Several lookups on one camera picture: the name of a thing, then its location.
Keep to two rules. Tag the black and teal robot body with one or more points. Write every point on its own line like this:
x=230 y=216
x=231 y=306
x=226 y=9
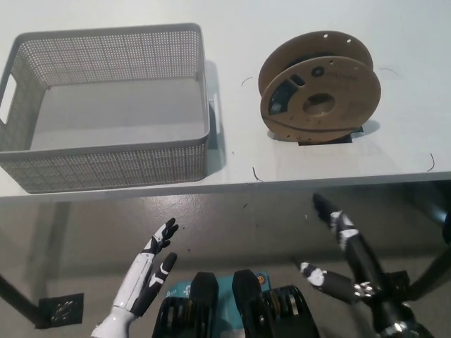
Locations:
x=239 y=310

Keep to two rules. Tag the grey perforated plastic basket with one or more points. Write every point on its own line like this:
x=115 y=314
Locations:
x=105 y=162

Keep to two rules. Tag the black table foot plate left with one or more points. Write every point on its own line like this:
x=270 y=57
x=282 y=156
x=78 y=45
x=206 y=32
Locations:
x=61 y=310

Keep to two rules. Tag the black table foot plate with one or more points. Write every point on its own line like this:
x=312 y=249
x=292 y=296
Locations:
x=61 y=310
x=400 y=281

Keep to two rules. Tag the black table foot plate right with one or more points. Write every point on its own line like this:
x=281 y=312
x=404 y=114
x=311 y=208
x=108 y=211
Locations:
x=400 y=281

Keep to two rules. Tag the black and white right hand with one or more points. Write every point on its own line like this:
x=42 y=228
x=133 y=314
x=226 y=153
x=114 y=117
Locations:
x=363 y=264

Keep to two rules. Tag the black table leg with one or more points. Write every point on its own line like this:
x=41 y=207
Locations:
x=431 y=274
x=21 y=299

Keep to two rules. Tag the white and black left hand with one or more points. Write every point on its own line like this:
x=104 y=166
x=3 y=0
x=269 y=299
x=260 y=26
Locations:
x=141 y=281

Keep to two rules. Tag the cardboard 3d filament spool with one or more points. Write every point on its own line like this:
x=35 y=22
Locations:
x=338 y=84

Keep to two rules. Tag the thin dark filament scrap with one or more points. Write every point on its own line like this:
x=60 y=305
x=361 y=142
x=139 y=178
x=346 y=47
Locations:
x=433 y=163
x=255 y=174
x=391 y=69
x=246 y=81

